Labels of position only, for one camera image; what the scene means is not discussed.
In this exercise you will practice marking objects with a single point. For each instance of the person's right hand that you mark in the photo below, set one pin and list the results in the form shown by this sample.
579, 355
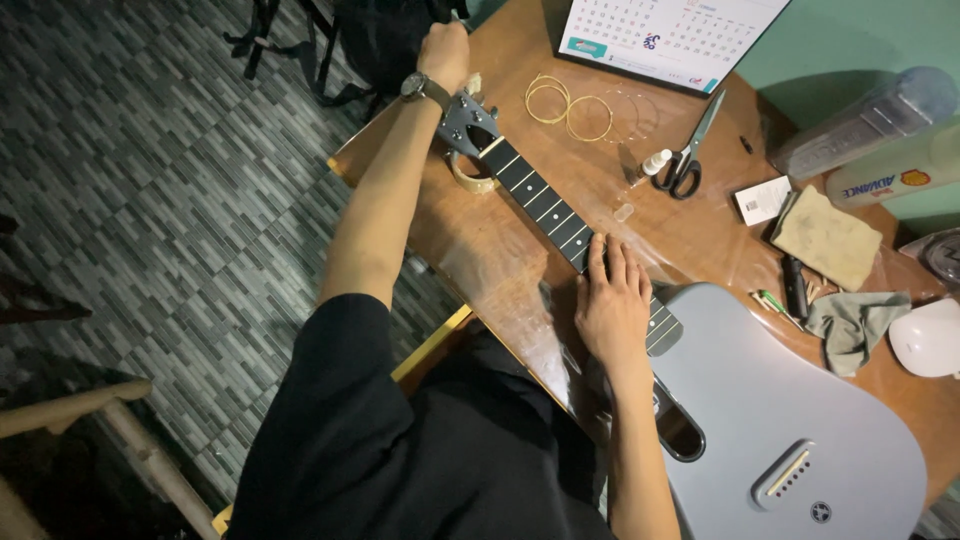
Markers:
615, 307

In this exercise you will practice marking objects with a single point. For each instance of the person's left hand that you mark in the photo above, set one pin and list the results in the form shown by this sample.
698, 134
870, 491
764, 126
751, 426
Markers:
442, 56

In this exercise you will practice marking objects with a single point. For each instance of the person's left fingers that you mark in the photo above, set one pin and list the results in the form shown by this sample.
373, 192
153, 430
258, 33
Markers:
448, 34

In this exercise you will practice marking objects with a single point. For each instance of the grey guitar with black fretboard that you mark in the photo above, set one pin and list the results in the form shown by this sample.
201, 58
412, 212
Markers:
750, 390

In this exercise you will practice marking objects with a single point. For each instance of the grey wrist watch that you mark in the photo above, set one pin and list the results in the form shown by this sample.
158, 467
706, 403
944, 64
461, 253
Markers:
421, 88

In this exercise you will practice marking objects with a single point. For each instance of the black backpack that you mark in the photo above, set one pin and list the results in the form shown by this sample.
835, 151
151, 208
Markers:
375, 41

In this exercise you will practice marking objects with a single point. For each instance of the beige tape roll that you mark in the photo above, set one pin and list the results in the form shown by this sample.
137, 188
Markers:
471, 180

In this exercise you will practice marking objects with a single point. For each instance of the white desk calendar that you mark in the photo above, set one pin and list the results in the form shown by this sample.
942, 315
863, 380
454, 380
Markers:
667, 37

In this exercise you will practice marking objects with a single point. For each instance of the small white dropper bottle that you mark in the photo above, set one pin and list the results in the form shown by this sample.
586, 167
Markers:
654, 163

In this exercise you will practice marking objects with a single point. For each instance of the small clear plastic cap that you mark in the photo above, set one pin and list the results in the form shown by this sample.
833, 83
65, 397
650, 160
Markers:
623, 212

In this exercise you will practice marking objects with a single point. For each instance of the white printed card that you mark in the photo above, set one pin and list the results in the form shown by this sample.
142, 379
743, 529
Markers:
761, 200

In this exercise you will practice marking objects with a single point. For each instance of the person's black shirt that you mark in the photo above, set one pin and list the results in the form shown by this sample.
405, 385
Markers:
390, 435

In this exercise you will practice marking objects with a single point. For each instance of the clear plastic bottle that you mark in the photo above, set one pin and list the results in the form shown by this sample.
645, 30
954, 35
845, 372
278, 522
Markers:
862, 120

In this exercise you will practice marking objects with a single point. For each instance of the beige cloth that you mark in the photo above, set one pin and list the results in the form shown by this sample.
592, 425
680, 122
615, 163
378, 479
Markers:
825, 238

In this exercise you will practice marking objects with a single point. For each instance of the black handheld tool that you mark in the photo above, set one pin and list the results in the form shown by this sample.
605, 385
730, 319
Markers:
795, 286

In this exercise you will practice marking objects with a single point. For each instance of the white bottle with label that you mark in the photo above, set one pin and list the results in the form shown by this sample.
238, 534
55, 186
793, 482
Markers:
892, 176

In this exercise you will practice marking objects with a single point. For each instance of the grey cloth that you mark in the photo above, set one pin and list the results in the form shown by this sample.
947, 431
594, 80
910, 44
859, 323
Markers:
855, 326

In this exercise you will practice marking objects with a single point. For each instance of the wooden chair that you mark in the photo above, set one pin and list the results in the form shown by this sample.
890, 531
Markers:
105, 442

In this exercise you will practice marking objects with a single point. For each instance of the white round device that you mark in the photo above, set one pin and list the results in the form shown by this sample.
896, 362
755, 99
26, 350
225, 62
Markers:
928, 339

